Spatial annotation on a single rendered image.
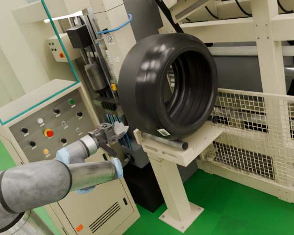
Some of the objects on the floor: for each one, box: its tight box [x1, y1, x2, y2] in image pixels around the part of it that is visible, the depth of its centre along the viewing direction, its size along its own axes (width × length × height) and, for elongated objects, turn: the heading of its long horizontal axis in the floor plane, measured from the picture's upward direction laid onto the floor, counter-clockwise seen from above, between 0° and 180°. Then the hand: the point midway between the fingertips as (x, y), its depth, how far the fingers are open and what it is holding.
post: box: [89, 0, 192, 222], centre depth 186 cm, size 13×13×250 cm
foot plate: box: [159, 201, 204, 233], centre depth 241 cm, size 27×27×2 cm
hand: (126, 128), depth 149 cm, fingers closed
